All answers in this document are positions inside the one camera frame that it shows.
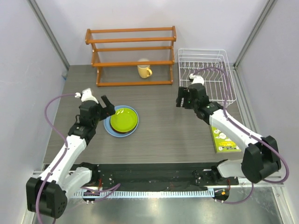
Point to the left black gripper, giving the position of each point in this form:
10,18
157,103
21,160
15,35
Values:
107,111

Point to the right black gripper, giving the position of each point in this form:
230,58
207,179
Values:
184,92

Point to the green plate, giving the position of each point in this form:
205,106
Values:
124,119

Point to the brown yellow plate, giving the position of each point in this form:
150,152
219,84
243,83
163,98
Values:
125,132

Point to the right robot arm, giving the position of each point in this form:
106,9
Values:
260,154

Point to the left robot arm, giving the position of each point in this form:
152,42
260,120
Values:
49,193

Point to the orange wooden shelf rack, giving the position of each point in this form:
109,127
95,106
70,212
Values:
136,47

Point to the yellow ceramic mug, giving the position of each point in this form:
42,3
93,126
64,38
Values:
144,71

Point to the green booklet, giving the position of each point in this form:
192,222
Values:
222,143

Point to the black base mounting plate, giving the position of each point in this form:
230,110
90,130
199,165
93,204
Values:
157,177

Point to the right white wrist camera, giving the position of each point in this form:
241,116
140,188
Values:
196,79

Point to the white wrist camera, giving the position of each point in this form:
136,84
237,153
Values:
86,95
196,79

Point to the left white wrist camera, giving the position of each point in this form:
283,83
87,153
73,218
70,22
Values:
86,95

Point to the white wire dish rack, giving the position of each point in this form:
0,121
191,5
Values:
213,66

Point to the white slotted cable duct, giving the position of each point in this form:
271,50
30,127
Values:
134,194

